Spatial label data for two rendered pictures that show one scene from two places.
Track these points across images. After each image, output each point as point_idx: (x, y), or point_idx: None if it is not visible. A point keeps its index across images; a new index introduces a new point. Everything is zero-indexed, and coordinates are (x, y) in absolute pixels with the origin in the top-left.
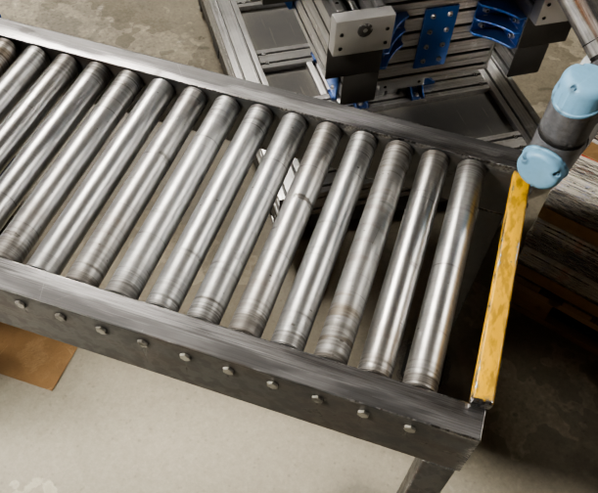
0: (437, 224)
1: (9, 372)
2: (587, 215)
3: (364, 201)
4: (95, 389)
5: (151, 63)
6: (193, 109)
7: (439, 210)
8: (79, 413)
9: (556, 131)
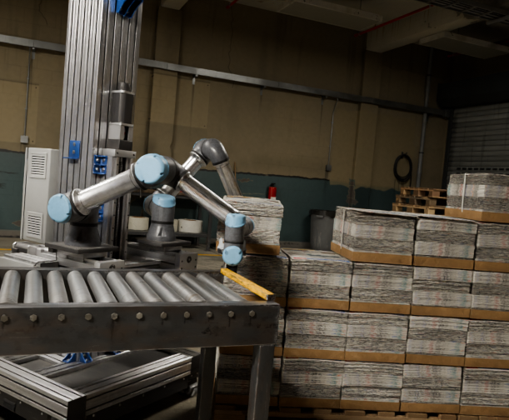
0: (157, 418)
1: None
2: None
3: (115, 402)
4: None
5: (22, 267)
6: (61, 275)
7: (153, 413)
8: None
9: (233, 236)
